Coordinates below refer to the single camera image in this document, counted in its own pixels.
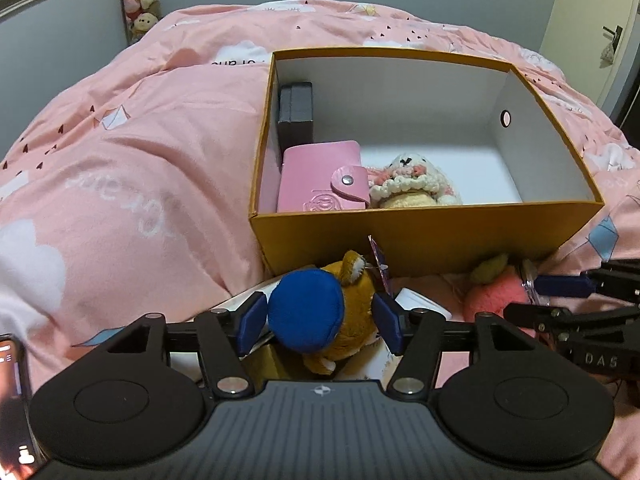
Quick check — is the smartphone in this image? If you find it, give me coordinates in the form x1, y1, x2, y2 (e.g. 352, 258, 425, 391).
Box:
0, 332, 41, 480

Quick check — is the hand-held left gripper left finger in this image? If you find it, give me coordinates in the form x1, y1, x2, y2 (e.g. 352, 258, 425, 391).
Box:
104, 291, 268, 398

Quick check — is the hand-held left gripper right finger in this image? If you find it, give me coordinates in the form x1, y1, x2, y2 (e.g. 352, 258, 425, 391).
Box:
372, 292, 538, 396

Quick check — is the pink strawberry plush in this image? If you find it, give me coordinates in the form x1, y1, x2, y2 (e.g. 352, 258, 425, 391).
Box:
462, 254, 538, 333

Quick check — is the pink wallet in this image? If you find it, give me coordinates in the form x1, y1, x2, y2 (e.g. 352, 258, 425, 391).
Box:
276, 140, 372, 213

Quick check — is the paper hang tag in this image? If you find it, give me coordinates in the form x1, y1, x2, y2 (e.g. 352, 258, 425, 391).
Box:
367, 235, 391, 296

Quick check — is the cream door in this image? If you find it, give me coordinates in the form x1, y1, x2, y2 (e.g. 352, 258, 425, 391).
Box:
537, 0, 640, 111

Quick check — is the black box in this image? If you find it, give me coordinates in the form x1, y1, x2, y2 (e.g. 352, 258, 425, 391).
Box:
276, 81, 316, 150

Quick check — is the orange cardboard box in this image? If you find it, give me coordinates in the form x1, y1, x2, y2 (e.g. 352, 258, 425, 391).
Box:
249, 47, 606, 281

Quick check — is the white lotion tube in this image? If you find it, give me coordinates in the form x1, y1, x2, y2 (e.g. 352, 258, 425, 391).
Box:
392, 287, 453, 322

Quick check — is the crochet bunny doll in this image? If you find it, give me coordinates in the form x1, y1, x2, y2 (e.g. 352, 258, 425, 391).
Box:
364, 152, 463, 209

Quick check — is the fox plush with blue hat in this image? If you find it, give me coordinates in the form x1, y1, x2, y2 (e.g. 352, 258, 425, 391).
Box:
267, 250, 386, 375

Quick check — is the hanging column of plush toys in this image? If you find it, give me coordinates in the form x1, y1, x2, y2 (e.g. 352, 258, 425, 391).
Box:
119, 0, 163, 43

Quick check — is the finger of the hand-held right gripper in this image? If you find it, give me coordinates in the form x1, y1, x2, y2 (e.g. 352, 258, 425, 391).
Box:
502, 301, 640, 341
534, 259, 640, 306

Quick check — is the pink printed blanket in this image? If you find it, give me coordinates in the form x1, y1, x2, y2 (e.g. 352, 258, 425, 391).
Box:
0, 0, 640, 480

